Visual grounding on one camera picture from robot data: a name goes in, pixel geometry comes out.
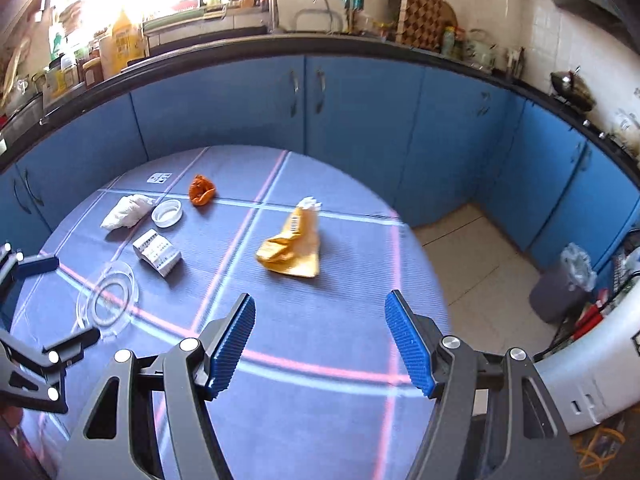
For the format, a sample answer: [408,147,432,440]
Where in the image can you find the grey bin with bag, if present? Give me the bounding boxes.
[528,242,599,324]

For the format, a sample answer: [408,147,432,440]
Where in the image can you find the blue kitchen cabinets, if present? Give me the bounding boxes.
[0,52,640,281]

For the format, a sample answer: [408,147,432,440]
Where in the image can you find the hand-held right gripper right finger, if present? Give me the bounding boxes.
[385,290,571,480]

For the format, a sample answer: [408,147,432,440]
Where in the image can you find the small white round lid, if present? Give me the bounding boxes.
[151,199,184,229]

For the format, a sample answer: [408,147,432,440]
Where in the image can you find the large orange juice bottle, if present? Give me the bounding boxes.
[99,7,146,79]

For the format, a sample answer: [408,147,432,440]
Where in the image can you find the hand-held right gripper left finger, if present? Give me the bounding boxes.
[65,292,257,480]

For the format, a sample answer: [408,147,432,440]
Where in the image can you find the yellow cable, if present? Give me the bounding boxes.
[570,424,637,480]

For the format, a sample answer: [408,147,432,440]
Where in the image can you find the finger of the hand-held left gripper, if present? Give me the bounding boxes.
[0,327,101,415]
[0,242,59,288]

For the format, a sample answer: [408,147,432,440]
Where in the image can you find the black kitchen countertop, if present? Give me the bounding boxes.
[0,30,640,176]

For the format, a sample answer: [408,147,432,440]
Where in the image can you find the clear round plastic lid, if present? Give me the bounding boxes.
[74,260,140,339]

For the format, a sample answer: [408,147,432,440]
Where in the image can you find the crumpled white plastic bag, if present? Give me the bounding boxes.
[100,194,156,232]

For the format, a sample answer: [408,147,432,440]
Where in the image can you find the blue plaid tablecloth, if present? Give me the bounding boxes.
[0,146,453,480]

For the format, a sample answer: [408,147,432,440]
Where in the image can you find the black wok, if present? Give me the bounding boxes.
[549,67,599,114]

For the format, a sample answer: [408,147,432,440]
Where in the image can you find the yellow snack wrapper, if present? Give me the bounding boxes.
[255,195,321,279]

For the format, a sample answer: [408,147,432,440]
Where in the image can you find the pale green kettle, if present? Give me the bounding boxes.
[462,29,497,69]

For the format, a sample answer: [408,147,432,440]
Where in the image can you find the checkered wooden cutting board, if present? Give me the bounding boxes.
[394,0,445,47]

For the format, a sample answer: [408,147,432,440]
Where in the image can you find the crumpled orange wrapper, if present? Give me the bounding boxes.
[188,174,219,209]

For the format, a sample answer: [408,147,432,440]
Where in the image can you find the white appliance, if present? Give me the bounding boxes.
[532,280,640,436]

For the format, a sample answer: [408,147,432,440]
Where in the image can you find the crumpled white printed label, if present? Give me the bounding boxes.
[132,229,182,279]

